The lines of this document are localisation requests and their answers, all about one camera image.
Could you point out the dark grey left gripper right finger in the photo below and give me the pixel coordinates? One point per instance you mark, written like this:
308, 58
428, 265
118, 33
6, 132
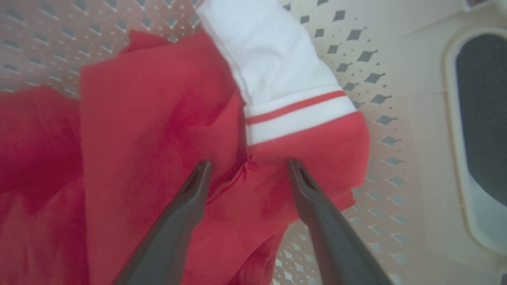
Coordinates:
332, 241

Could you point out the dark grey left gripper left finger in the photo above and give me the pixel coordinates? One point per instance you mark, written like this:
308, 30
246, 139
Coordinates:
170, 237

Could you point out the cream perforated laundry basket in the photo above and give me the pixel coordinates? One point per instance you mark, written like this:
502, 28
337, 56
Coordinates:
416, 79

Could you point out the red and white garment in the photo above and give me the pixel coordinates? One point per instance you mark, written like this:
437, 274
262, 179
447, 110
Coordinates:
138, 138

